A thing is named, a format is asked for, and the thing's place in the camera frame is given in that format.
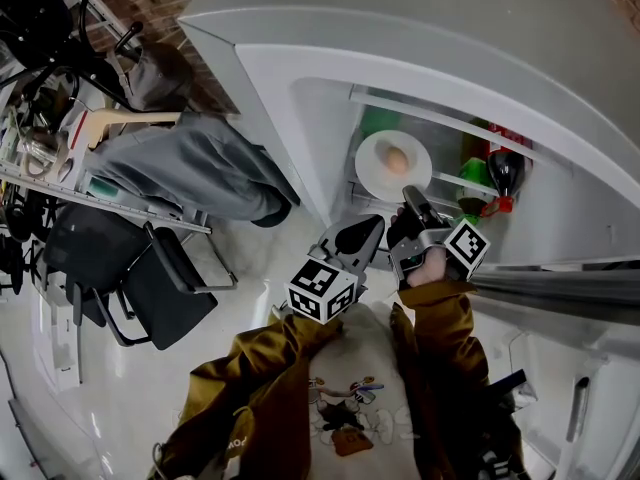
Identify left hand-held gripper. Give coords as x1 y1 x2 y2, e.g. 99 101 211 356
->
284 215 386 325

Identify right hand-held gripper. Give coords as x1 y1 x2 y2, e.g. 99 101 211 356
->
387 185 491 284

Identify brown egg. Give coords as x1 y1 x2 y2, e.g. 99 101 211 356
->
383 146 409 174

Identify white round plate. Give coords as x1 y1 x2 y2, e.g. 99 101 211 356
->
354 130 434 203

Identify white refrigerator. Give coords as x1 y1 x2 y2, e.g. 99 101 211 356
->
177 0 640 480

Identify person's left forearm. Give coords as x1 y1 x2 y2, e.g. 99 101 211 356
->
149 312 347 480

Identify person's right forearm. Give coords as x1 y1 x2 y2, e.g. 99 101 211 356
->
393 246 527 480

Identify green tea bottle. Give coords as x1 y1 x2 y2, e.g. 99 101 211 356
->
457 132 501 225

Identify green plastic container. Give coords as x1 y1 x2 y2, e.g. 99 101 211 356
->
359 107 402 137

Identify dark cola bottle red cap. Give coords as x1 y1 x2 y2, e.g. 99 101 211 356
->
479 123 534 218

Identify person's white printed sweatshirt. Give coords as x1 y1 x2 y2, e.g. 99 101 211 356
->
304 301 427 480

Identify black mesh office chair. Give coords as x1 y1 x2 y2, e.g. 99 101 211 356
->
42 202 239 352

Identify black waist-mounted device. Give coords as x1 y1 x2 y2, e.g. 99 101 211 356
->
474 367 539 480

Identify wooden clothes hanger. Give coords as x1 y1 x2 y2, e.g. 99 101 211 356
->
84 107 184 152

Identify white flat cardboard box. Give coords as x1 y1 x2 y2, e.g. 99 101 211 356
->
32 292 84 395

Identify beige tape roll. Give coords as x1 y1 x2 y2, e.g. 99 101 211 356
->
19 137 77 180

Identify black tubular stand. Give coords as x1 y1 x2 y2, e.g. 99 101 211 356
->
0 0 147 115

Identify white metal frame table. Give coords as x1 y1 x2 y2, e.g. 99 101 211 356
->
0 162 239 290

